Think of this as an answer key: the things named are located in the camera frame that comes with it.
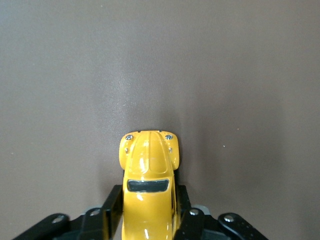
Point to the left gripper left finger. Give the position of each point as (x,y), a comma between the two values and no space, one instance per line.
(110,212)

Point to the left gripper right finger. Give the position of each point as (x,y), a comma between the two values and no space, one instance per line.
(190,225)

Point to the yellow beetle toy car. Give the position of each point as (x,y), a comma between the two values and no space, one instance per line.
(150,175)

